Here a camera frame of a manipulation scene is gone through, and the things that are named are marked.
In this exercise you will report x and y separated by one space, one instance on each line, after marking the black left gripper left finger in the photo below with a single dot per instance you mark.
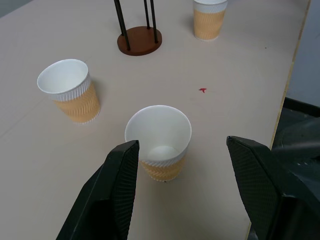
110 195

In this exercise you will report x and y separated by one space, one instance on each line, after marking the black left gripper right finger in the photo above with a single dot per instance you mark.
265 185

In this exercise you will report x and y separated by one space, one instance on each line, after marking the orange and white paper cup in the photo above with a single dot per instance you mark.
71 92
208 21
160 143

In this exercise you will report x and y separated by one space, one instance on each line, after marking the wooden cup holder stand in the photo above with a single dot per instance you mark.
138 38

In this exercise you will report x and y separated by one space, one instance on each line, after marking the dark rounded base beside table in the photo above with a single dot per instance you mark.
297 140

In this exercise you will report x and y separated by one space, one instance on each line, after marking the red mark on table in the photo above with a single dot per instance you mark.
203 90

